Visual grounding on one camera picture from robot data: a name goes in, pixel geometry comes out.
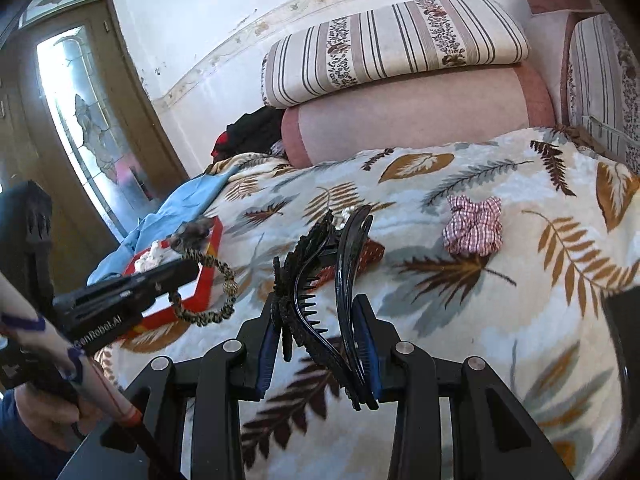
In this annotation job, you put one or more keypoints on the white scrunchie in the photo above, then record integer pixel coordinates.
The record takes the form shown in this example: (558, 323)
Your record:
(152, 257)

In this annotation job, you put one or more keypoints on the dark red patterned bow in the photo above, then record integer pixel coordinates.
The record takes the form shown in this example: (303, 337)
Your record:
(371, 255)

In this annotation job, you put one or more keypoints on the pink bolster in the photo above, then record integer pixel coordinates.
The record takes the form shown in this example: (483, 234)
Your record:
(410, 115)

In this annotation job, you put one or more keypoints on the striped floral cushion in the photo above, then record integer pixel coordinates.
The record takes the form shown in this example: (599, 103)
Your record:
(600, 80)
(395, 45)

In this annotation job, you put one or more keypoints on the black and red clothing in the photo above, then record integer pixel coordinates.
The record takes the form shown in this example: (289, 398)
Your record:
(250, 132)

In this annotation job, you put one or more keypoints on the leaf printed blanket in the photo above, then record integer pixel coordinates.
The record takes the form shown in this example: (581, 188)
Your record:
(500, 335)

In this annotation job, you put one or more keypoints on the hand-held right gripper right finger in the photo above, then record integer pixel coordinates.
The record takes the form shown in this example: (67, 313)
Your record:
(372, 365)

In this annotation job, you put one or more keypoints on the pearl hair clip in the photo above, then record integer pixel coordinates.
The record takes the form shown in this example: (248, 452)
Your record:
(345, 214)

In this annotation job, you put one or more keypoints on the wooden door with frosted glass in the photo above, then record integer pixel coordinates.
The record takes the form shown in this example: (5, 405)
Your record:
(75, 125)

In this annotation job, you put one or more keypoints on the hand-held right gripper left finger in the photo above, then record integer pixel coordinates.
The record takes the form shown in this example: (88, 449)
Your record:
(264, 360)

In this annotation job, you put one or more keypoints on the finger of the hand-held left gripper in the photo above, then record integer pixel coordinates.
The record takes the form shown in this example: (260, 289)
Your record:
(165, 275)

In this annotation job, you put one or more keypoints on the red shallow box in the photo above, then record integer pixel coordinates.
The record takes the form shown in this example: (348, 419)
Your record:
(216, 240)

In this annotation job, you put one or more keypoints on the blue cloth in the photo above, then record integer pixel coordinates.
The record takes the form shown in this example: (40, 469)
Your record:
(165, 220)

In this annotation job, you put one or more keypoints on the person's left hand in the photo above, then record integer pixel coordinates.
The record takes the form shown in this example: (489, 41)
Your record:
(40, 325)

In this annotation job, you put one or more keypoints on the grey lace scrunchie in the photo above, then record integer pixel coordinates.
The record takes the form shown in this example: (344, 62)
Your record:
(192, 232)

